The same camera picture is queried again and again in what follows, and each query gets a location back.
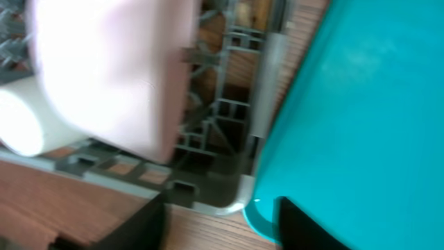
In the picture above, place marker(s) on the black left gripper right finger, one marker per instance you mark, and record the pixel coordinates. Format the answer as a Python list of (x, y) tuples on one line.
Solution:
[(294, 229)]

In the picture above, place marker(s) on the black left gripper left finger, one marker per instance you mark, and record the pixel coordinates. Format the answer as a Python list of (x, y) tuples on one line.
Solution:
[(145, 230)]

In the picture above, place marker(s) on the white cup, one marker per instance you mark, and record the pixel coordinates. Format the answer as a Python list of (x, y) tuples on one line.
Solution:
[(29, 125)]

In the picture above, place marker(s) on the small pink-white plate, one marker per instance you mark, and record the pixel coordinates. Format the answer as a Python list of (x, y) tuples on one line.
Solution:
[(116, 69)]

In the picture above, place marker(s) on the teal serving tray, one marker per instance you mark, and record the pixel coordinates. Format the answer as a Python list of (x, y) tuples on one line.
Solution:
[(358, 142)]

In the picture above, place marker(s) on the grey dish rack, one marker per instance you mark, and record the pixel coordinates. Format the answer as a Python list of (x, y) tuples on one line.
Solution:
[(232, 94)]

